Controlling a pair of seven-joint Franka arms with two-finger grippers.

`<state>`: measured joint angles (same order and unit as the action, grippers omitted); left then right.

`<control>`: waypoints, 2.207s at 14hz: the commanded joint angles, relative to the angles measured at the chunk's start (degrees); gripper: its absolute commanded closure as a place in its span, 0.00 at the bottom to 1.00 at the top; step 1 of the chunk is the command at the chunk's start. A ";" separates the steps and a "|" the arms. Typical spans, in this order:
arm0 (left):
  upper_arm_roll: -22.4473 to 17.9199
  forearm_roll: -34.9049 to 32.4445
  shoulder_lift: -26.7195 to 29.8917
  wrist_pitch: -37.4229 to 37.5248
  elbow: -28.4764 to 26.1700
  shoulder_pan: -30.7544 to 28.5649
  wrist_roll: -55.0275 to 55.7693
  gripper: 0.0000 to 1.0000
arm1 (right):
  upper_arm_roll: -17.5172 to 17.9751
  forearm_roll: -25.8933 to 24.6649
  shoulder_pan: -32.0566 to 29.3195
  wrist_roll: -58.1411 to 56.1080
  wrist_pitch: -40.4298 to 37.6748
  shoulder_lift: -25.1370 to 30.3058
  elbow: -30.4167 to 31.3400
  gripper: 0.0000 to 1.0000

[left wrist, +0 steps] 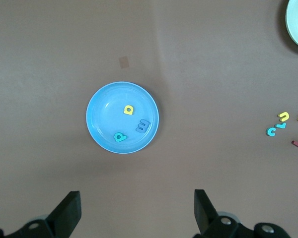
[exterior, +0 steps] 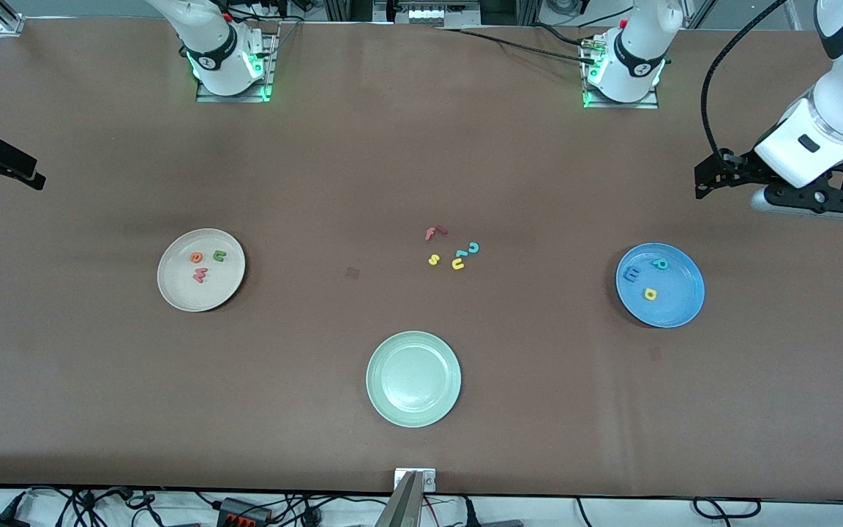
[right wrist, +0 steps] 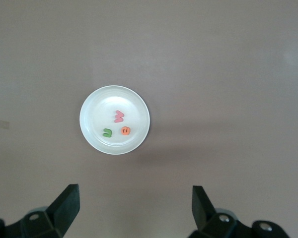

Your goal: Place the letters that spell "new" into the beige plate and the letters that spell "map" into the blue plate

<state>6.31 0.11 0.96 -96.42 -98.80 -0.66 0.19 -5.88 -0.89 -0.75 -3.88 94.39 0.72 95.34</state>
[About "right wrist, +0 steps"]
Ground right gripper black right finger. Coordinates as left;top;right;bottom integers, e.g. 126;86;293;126
188;185;292;238

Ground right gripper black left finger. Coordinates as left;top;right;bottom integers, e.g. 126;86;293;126
0;183;80;238

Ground pink letter w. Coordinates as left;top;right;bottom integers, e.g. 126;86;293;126
113;110;126;124

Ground beige brown plate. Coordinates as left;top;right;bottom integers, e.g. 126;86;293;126
79;85;151;156

